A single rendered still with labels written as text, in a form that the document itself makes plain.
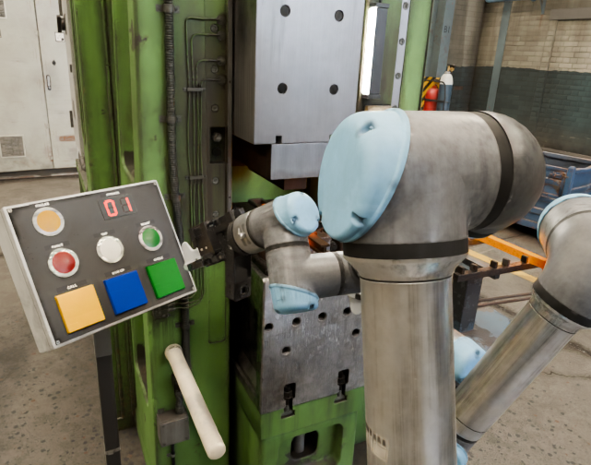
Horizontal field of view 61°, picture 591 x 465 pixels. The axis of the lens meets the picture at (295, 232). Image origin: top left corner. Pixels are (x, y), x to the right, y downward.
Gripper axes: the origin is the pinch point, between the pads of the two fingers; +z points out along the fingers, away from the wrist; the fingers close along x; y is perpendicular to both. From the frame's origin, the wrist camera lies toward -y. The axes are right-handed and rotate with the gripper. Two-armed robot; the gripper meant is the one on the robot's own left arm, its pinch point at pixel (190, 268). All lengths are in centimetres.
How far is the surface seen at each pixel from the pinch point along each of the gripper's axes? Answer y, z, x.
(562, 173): -32, 28, -412
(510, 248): -27, -30, -89
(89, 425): -46, 132, -19
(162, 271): 1.6, 9.6, 0.4
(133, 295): -1.1, 9.6, 9.0
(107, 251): 9.3, 10.0, 10.8
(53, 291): 4.9, 10.4, 23.4
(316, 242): -4.9, 0.8, -42.2
